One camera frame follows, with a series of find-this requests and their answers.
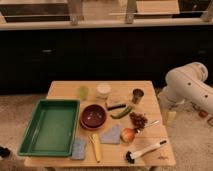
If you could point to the red yellow apple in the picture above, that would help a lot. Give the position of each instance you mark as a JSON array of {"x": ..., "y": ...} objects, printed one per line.
[{"x": 127, "y": 135}]

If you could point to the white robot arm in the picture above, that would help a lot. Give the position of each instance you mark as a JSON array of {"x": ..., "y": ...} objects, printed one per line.
[{"x": 187, "y": 83}]

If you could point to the white plastic cup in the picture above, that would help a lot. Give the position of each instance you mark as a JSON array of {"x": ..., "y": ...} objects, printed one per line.
[{"x": 103, "y": 90}]

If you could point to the green plastic cup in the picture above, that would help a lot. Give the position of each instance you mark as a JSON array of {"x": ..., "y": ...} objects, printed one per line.
[{"x": 83, "y": 92}]

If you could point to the metal cup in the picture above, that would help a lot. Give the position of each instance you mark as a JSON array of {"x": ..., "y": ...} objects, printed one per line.
[{"x": 137, "y": 95}]

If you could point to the black brown eraser block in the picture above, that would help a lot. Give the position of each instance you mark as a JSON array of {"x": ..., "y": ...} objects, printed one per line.
[{"x": 111, "y": 105}]

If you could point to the green pepper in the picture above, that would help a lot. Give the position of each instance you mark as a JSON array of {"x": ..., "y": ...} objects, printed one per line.
[{"x": 125, "y": 112}]

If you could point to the dark red bowl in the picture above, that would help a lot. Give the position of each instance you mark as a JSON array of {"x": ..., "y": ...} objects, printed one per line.
[{"x": 93, "y": 117}]

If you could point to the wooden table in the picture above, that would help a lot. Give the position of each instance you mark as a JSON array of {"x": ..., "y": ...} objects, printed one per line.
[{"x": 114, "y": 155}]

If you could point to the bunch of dark grapes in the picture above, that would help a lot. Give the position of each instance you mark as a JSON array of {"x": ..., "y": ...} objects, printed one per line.
[{"x": 138, "y": 120}]

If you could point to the grey folded cloth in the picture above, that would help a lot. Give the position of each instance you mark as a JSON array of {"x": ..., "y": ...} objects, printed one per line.
[{"x": 111, "y": 136}]

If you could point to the yellow banana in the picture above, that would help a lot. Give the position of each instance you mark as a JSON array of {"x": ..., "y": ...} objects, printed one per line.
[{"x": 94, "y": 138}]

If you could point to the metal spoon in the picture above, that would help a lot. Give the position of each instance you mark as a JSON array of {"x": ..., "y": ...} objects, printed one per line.
[{"x": 137, "y": 130}]

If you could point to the blue grey sponge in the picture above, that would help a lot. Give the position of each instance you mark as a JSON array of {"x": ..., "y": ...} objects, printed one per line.
[{"x": 78, "y": 151}]

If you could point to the green plastic tray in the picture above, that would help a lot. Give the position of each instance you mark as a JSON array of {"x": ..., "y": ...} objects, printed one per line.
[{"x": 51, "y": 129}]

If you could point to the white black dish brush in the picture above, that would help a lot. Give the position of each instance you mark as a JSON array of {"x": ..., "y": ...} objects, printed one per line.
[{"x": 131, "y": 156}]

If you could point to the dark cabinet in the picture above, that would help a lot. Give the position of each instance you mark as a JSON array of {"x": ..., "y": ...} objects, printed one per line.
[{"x": 30, "y": 60}]

